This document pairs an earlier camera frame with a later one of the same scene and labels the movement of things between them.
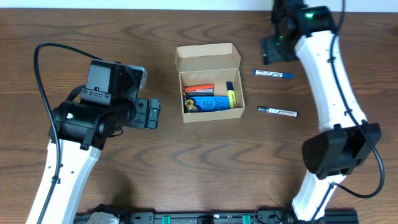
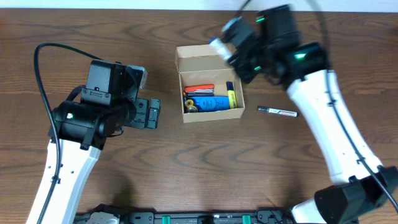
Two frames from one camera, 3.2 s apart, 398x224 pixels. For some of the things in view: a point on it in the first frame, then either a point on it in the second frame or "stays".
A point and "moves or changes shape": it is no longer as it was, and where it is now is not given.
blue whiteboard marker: x=285 y=76 moves or changes shape
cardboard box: x=209 y=64 stays
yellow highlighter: x=232 y=102 stays
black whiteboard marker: x=278 y=111 stays
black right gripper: x=274 y=49 -> x=244 y=66
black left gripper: x=144 y=112 stays
